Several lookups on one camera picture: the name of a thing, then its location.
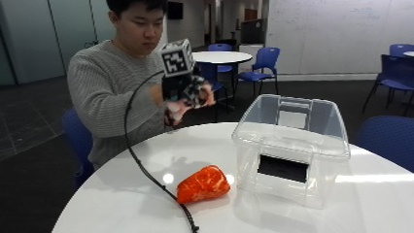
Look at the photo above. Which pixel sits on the clear plastic storage bin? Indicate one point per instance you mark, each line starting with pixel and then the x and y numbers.
pixel 293 142

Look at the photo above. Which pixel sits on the round white table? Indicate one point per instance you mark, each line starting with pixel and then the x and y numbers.
pixel 409 53
pixel 220 57

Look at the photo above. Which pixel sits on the dark cabinet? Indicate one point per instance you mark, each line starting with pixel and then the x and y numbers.
pixel 252 31

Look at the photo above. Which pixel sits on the the person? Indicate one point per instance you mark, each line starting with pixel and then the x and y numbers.
pixel 108 81

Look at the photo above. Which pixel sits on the dark blue chair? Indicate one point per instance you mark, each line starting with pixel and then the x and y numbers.
pixel 397 73

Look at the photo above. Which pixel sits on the black wall screen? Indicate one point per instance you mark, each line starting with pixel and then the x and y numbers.
pixel 175 10

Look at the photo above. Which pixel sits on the white box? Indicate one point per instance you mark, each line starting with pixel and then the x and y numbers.
pixel 251 48

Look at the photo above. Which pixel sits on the white cube with black markers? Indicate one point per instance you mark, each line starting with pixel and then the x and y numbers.
pixel 176 59

